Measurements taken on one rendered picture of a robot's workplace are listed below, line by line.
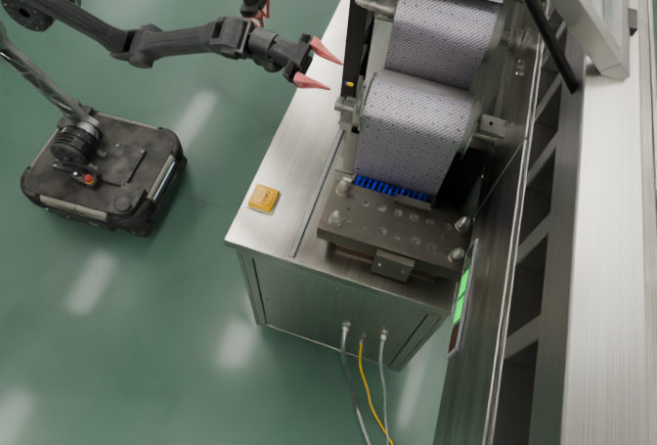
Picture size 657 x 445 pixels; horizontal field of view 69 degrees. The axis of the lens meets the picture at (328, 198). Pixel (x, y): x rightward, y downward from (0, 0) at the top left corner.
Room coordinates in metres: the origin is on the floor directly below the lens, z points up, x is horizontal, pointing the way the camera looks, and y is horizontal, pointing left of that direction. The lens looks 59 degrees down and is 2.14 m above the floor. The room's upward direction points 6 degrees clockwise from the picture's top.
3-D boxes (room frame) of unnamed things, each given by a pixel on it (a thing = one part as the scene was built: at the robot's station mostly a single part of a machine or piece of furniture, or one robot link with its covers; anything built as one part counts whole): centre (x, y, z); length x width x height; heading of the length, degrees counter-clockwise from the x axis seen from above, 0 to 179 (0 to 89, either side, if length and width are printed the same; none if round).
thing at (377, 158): (0.73, -0.18, 1.11); 0.23 x 0.01 x 0.18; 77
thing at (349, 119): (0.86, -0.04, 1.05); 0.06 x 0.05 x 0.31; 77
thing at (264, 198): (0.71, 0.19, 0.91); 0.07 x 0.07 x 0.02; 77
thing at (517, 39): (0.99, -0.41, 1.33); 0.07 x 0.07 x 0.07; 77
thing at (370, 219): (0.60, -0.19, 1.00); 0.40 x 0.16 x 0.06; 77
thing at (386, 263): (0.51, -0.18, 0.96); 0.10 x 0.03 x 0.11; 77
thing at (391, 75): (0.90, -0.22, 1.17); 0.26 x 0.12 x 0.12; 77
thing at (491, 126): (0.75, -0.36, 1.28); 0.06 x 0.05 x 0.02; 77
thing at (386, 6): (1.07, -0.11, 1.33); 0.06 x 0.06 x 0.06; 77
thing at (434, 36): (0.92, -0.22, 1.16); 0.39 x 0.23 x 0.51; 167
